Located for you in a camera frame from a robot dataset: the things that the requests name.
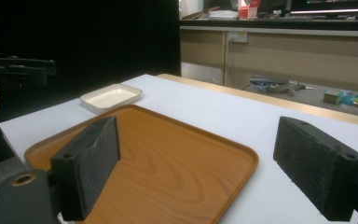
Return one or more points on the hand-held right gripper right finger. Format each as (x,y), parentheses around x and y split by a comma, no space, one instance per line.
(317,165)

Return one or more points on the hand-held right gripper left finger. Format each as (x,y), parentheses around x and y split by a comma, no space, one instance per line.
(90,161)

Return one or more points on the white rectangular dish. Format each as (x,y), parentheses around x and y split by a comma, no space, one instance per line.
(112,97)

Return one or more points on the colourful toy cube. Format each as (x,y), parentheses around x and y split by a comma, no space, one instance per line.
(331,97)

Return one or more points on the black curtain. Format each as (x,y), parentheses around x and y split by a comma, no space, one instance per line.
(99,34)

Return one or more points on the wooden tray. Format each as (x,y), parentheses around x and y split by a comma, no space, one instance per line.
(174,174)

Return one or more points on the beige counter cabinet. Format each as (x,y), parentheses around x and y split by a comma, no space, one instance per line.
(292,59)

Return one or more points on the computer monitor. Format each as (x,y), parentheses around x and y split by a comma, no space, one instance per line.
(332,5)

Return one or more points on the red and white box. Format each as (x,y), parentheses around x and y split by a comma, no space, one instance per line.
(248,10)

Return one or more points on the stack of white papers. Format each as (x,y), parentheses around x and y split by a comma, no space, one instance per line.
(223,14)

